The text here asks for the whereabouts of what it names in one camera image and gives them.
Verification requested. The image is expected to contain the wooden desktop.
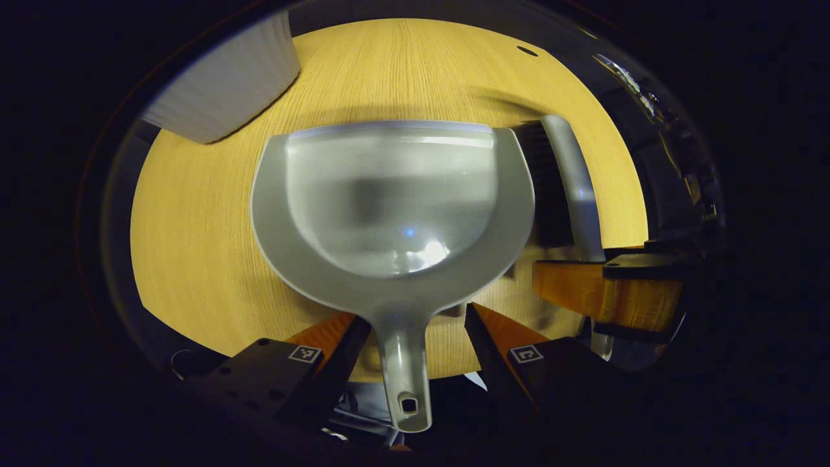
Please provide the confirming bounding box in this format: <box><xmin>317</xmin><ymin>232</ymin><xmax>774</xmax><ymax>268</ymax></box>
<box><xmin>130</xmin><ymin>18</ymin><xmax>649</xmax><ymax>383</ymax></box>

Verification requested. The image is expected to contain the grey dustpan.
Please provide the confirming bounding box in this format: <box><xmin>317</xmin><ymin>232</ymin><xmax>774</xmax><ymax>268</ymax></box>
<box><xmin>250</xmin><ymin>120</ymin><xmax>536</xmax><ymax>434</ymax></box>

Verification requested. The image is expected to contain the white garbage bin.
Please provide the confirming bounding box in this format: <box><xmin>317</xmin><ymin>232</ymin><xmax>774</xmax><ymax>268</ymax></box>
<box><xmin>141</xmin><ymin>12</ymin><xmax>302</xmax><ymax>145</ymax></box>

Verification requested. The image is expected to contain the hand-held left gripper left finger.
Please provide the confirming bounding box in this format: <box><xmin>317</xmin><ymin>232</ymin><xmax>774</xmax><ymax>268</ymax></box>
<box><xmin>180</xmin><ymin>311</ymin><xmax>374</xmax><ymax>434</ymax></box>

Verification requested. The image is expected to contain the small grey broom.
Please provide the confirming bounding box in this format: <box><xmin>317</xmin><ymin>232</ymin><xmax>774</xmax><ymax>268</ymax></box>
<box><xmin>519</xmin><ymin>115</ymin><xmax>615</xmax><ymax>361</ymax></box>

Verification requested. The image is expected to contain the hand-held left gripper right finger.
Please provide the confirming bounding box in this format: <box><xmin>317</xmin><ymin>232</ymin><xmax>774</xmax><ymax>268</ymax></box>
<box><xmin>464</xmin><ymin>302</ymin><xmax>623</xmax><ymax>422</ymax></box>

